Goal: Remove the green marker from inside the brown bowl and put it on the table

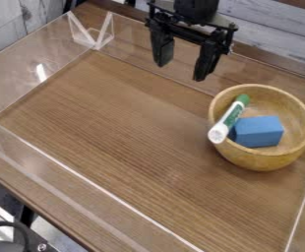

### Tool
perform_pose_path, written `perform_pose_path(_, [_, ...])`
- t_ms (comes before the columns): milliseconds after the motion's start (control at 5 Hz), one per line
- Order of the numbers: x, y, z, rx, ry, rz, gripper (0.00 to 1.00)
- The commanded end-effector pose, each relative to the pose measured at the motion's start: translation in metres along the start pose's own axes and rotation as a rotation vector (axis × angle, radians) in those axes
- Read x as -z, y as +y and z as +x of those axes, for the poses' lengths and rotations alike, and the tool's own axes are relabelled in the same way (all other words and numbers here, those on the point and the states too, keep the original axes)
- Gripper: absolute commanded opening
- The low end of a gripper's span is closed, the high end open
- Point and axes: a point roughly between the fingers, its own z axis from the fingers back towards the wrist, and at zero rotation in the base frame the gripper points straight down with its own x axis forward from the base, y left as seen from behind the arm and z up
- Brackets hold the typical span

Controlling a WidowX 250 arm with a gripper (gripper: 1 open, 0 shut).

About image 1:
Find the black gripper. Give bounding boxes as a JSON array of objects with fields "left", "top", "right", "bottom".
[{"left": 146, "top": 0, "right": 239, "bottom": 82}]

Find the green and white marker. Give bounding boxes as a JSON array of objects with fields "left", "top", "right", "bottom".
[{"left": 208, "top": 94, "right": 251, "bottom": 144}]

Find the brown wooden bowl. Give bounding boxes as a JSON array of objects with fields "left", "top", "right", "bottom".
[{"left": 208, "top": 84, "right": 305, "bottom": 171}]

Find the blue foam block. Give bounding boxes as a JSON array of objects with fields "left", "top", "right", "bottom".
[{"left": 229, "top": 116, "right": 284, "bottom": 148}]

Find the clear acrylic corner bracket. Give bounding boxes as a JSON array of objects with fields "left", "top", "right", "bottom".
[{"left": 67, "top": 12, "right": 115, "bottom": 50}]

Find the clear acrylic tray wall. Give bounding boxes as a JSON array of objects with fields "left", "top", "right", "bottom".
[{"left": 0, "top": 4, "right": 305, "bottom": 252}]

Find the black cable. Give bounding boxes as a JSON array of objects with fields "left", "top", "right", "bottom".
[{"left": 0, "top": 220, "right": 33, "bottom": 252}]

